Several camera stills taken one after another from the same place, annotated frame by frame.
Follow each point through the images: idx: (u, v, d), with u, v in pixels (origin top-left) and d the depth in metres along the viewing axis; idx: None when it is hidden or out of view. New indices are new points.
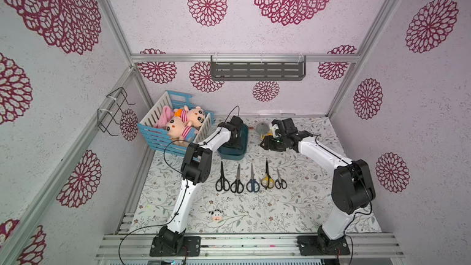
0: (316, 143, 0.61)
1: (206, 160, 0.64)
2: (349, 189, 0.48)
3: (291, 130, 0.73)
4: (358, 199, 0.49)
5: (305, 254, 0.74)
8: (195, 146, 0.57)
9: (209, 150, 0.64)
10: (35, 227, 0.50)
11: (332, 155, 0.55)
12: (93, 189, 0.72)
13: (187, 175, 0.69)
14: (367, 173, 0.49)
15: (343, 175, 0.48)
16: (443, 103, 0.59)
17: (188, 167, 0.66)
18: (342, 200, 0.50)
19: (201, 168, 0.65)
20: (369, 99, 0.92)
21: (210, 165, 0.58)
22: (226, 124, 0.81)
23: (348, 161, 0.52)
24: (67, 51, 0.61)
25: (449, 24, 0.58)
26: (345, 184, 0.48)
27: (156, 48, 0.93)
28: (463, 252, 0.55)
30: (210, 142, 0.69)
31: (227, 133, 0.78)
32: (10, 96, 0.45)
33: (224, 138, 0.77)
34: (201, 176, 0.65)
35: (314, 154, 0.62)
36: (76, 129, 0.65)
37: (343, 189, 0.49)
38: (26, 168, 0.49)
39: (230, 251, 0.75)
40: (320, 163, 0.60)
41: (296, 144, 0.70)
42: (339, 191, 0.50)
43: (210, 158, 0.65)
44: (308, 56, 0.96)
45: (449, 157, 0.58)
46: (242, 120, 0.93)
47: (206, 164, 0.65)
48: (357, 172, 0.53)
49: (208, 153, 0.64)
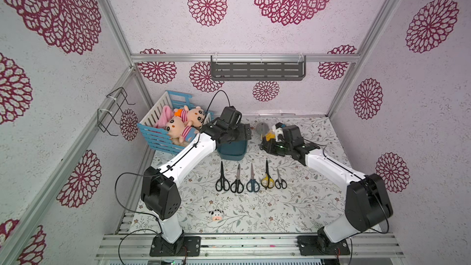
0: (325, 157, 0.58)
1: (166, 195, 0.45)
2: (363, 206, 0.45)
3: (297, 140, 0.70)
4: (372, 215, 0.46)
5: (305, 254, 0.74)
8: (154, 175, 0.50)
9: (173, 181, 0.47)
10: (35, 227, 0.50)
11: (342, 169, 0.52)
12: (93, 189, 0.72)
13: (151, 207, 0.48)
14: (381, 189, 0.46)
15: (357, 192, 0.45)
16: (443, 103, 0.59)
17: (148, 198, 0.49)
18: (356, 216, 0.46)
19: (162, 203, 0.46)
20: (370, 99, 0.92)
21: (179, 195, 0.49)
22: (211, 127, 0.59)
23: (360, 176, 0.49)
24: (67, 51, 0.61)
25: (450, 24, 0.57)
26: (359, 201, 0.45)
27: (156, 48, 0.93)
28: (463, 252, 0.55)
30: (178, 165, 0.49)
31: (204, 148, 0.55)
32: (10, 96, 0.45)
33: (200, 155, 0.56)
34: (165, 211, 0.48)
35: (323, 168, 0.58)
36: (76, 129, 0.65)
37: (357, 207, 0.45)
38: (26, 168, 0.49)
39: (230, 251, 0.75)
40: (329, 177, 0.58)
41: (302, 157, 0.66)
42: (352, 208, 0.47)
43: (175, 189, 0.47)
44: (308, 56, 0.96)
45: (449, 157, 0.58)
46: (240, 113, 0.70)
47: (169, 198, 0.47)
48: (371, 186, 0.49)
49: (168, 186, 0.45)
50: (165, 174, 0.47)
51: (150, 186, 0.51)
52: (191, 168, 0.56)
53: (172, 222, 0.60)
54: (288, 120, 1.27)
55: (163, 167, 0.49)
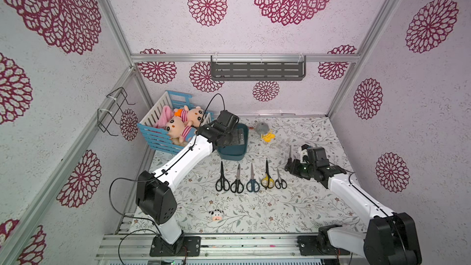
0: (351, 184, 0.55)
1: (160, 200, 0.44)
2: (386, 245, 0.41)
3: (321, 161, 0.68)
4: (396, 257, 0.41)
5: (305, 254, 0.74)
8: (148, 180, 0.49)
9: (167, 186, 0.46)
10: (35, 227, 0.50)
11: (367, 200, 0.49)
12: (93, 189, 0.72)
13: (146, 211, 0.48)
14: (411, 232, 0.41)
15: (381, 227, 0.41)
16: (443, 103, 0.59)
17: (143, 202, 0.48)
18: (376, 255, 0.42)
19: (157, 209, 0.45)
20: (369, 99, 0.92)
21: (174, 199, 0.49)
22: (209, 130, 0.58)
23: (387, 212, 0.45)
24: (67, 51, 0.61)
25: (449, 24, 0.58)
26: (381, 238, 0.41)
27: (156, 48, 0.93)
28: (462, 252, 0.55)
30: (173, 169, 0.48)
31: (200, 151, 0.54)
32: (11, 96, 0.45)
33: (196, 159, 0.54)
34: (160, 216, 0.47)
35: (346, 195, 0.54)
36: (76, 129, 0.65)
37: (379, 244, 0.41)
38: (26, 168, 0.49)
39: (230, 251, 0.75)
40: (354, 207, 0.51)
41: (325, 180, 0.62)
42: (375, 245, 0.42)
43: (170, 194, 0.46)
44: (308, 56, 0.96)
45: (449, 157, 0.58)
46: (238, 117, 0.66)
47: (164, 203, 0.45)
48: (400, 227, 0.44)
49: (163, 191, 0.44)
50: (159, 178, 0.46)
51: (145, 191, 0.50)
52: (186, 172, 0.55)
53: (170, 225, 0.59)
54: (288, 121, 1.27)
55: (158, 171, 0.47)
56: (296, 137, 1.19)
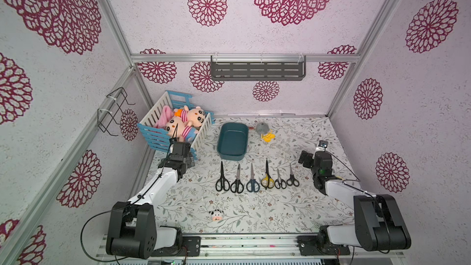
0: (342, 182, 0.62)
1: (145, 221, 0.42)
2: (370, 219, 0.45)
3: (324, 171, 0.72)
4: (382, 235, 0.43)
5: (305, 254, 0.74)
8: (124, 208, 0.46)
9: (149, 205, 0.44)
10: (35, 227, 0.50)
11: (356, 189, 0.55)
12: (93, 189, 0.72)
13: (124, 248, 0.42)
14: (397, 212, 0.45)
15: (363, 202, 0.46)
16: (443, 103, 0.59)
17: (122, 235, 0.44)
18: (365, 236, 0.44)
19: (141, 235, 0.42)
20: (369, 99, 0.92)
21: (155, 225, 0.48)
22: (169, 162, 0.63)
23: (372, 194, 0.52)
24: (67, 51, 0.61)
25: (449, 24, 0.58)
26: (367, 215, 0.45)
27: (156, 48, 0.93)
28: (463, 252, 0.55)
30: (149, 192, 0.49)
31: (169, 176, 0.58)
32: (10, 96, 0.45)
33: (167, 184, 0.57)
34: (144, 245, 0.43)
35: (338, 192, 0.60)
36: (76, 129, 0.65)
37: (363, 220, 0.45)
38: (26, 168, 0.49)
39: (230, 251, 0.75)
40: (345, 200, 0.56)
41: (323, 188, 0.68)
42: (360, 222, 0.46)
43: (152, 215, 0.45)
44: (308, 56, 0.96)
45: (449, 156, 0.58)
46: (187, 143, 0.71)
47: (148, 226, 0.44)
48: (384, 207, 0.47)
49: (146, 211, 0.43)
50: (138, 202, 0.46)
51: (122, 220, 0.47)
52: (161, 194, 0.54)
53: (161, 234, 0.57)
54: (288, 121, 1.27)
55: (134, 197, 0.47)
56: (296, 137, 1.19)
